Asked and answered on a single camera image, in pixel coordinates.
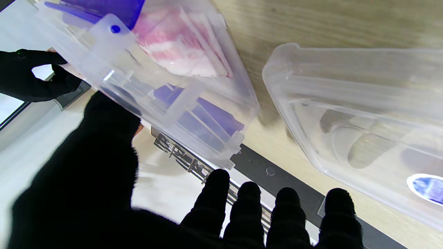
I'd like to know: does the clear container with blue clips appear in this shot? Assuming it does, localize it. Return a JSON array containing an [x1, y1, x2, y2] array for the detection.
[[35, 0, 260, 170]]

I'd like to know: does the pink bacon slice stack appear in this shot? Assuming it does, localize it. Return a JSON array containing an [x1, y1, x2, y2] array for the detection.
[[133, 7, 234, 78]]

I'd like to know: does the clear lid with blue label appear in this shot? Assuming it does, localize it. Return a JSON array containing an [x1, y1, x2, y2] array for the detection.
[[262, 43, 443, 232]]

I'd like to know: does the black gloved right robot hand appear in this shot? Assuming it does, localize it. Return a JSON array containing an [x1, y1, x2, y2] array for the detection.
[[0, 48, 83, 102]]

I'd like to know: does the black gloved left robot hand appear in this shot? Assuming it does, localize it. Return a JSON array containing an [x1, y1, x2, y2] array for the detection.
[[7, 92, 364, 249]]

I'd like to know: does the printed kitchen backdrop cloth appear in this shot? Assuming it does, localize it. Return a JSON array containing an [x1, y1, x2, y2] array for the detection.
[[0, 0, 409, 249]]

